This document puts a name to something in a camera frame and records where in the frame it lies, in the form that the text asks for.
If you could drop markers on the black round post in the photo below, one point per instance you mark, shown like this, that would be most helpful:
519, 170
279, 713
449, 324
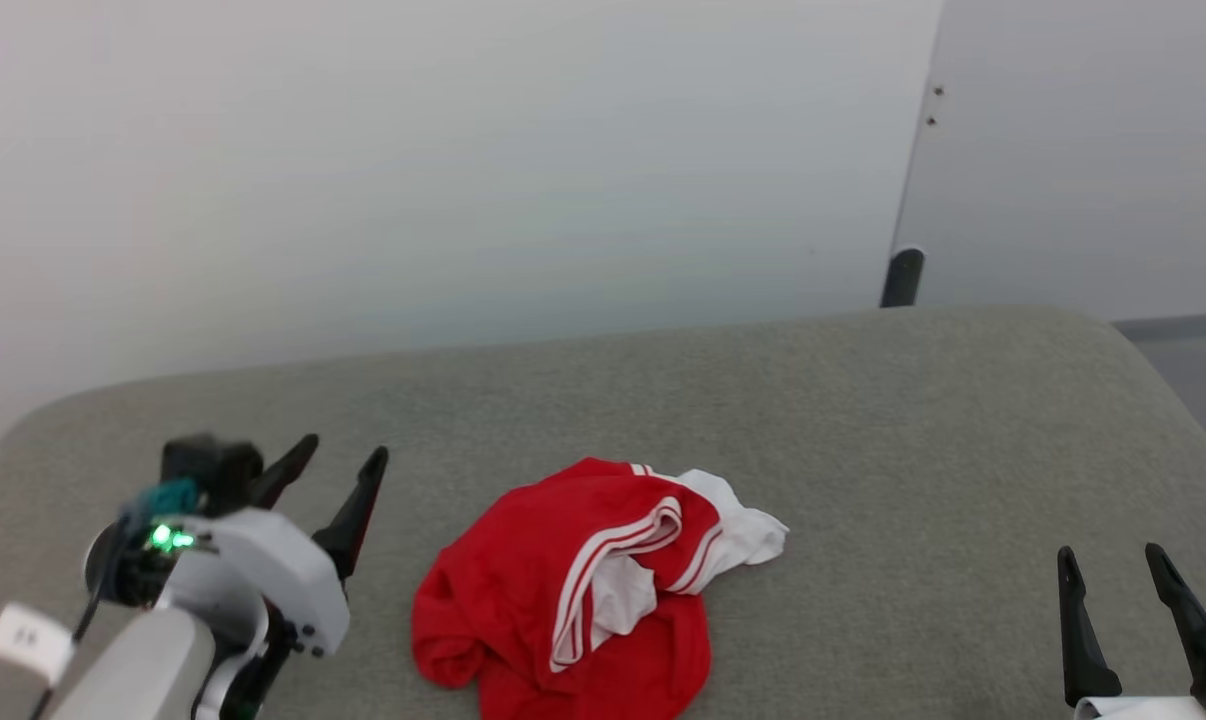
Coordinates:
903, 280

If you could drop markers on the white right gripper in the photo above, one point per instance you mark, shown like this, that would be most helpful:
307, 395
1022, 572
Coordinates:
1143, 710

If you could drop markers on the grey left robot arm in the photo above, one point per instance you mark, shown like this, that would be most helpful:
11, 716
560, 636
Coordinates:
133, 670

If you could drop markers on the red and white garment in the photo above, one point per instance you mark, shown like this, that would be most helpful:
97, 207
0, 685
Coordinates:
523, 600

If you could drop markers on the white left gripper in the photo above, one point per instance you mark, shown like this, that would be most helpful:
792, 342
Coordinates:
283, 575

